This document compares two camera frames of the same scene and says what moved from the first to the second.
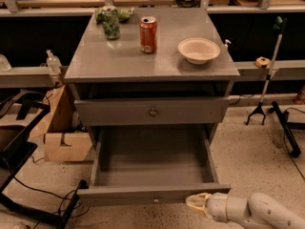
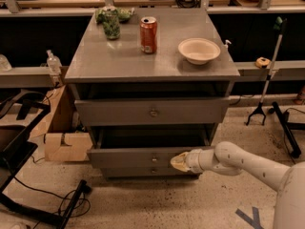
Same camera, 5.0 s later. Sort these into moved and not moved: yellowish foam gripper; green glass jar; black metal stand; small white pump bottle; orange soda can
Moved: yellowish foam gripper
Not moved: orange soda can; small white pump bottle; green glass jar; black metal stand
